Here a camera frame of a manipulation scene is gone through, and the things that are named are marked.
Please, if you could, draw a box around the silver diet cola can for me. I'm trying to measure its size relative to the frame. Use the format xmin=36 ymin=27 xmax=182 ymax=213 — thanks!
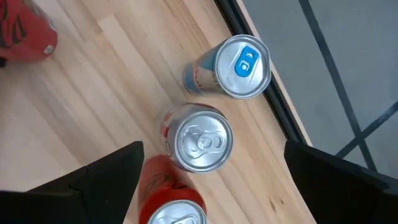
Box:
xmin=160 ymin=103 xmax=234 ymax=174

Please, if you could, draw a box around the blue silver energy drink can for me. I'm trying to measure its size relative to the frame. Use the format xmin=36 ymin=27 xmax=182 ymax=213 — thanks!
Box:
xmin=182 ymin=34 xmax=272 ymax=100

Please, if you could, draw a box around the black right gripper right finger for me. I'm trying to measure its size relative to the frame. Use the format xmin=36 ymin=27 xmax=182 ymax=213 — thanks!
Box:
xmin=284 ymin=139 xmax=398 ymax=224

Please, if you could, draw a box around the black metal table frame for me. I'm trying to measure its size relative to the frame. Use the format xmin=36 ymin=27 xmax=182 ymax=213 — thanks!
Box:
xmin=213 ymin=0 xmax=308 ymax=146

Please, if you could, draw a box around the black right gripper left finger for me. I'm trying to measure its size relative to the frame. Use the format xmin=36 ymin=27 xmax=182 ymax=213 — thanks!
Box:
xmin=0 ymin=141 xmax=145 ymax=224

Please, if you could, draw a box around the red cola can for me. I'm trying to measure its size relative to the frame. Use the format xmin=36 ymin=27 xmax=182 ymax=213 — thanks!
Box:
xmin=137 ymin=154 xmax=208 ymax=224
xmin=0 ymin=0 xmax=59 ymax=65

